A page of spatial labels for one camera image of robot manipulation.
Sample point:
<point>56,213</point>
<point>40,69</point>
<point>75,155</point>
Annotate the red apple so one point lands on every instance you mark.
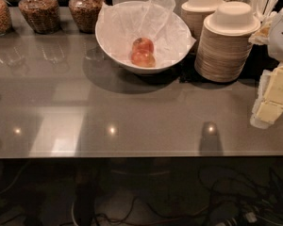
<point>143,58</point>
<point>143,44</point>

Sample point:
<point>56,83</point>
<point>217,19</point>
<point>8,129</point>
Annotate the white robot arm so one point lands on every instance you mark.
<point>274,38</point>

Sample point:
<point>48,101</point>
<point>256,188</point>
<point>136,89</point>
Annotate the white ceramic bowl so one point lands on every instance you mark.
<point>116,55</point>

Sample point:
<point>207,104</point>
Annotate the white plastic cutlery bunch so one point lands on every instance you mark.
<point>263,8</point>

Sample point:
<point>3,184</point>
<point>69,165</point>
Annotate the rear stack of paper bowls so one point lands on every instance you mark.
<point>194,12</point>

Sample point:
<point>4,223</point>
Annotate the white tissue paper liner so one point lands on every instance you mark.
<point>129,25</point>

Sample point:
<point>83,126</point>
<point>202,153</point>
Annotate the right glass cereal jar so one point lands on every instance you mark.
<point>85,13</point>

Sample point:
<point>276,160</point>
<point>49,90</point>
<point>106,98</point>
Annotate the middle glass cereal jar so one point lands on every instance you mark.
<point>41,15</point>

